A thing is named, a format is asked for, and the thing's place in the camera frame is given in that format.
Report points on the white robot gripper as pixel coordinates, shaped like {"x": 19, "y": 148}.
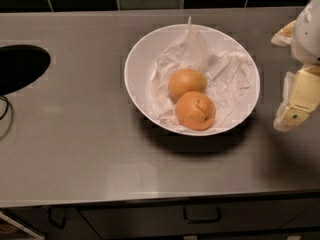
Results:
{"x": 307, "y": 37}

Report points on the orange fruit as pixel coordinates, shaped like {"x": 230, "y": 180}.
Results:
{"x": 195, "y": 111}
{"x": 186, "y": 80}

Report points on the white ceramic bowl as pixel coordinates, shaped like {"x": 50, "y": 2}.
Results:
{"x": 141, "y": 64}

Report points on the white crumpled paper towel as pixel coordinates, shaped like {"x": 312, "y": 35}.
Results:
{"x": 202, "y": 81}

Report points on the dark centre drawer front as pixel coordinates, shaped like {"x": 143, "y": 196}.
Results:
{"x": 134, "y": 222}

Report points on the dark drawer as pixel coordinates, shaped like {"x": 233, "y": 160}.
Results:
{"x": 76, "y": 227}
{"x": 134, "y": 222}

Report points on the dark left drawer front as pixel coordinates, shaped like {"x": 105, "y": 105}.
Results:
{"x": 76, "y": 227}

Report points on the black round object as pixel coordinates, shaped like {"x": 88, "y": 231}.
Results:
{"x": 21, "y": 65}

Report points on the black centre drawer handle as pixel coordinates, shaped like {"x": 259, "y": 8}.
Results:
{"x": 201, "y": 215}

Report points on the black drawer handle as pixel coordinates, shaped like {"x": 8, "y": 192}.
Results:
{"x": 201, "y": 215}
{"x": 57, "y": 218}

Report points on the black left drawer handle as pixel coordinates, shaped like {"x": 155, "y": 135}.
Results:
{"x": 57, "y": 218}

